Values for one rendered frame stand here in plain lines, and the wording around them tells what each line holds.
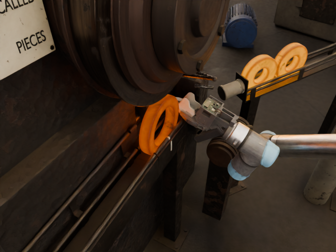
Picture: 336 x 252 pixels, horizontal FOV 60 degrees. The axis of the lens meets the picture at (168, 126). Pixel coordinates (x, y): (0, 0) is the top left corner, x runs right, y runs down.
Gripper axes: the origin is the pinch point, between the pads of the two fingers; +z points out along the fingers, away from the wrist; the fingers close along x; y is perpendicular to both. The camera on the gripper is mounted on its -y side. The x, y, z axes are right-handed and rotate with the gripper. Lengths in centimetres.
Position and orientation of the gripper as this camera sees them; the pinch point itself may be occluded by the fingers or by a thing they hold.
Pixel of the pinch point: (175, 101)
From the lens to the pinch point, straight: 95.2
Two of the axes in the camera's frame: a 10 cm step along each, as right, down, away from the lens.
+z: -8.3, -5.4, 1.4
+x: -4.9, 5.8, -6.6
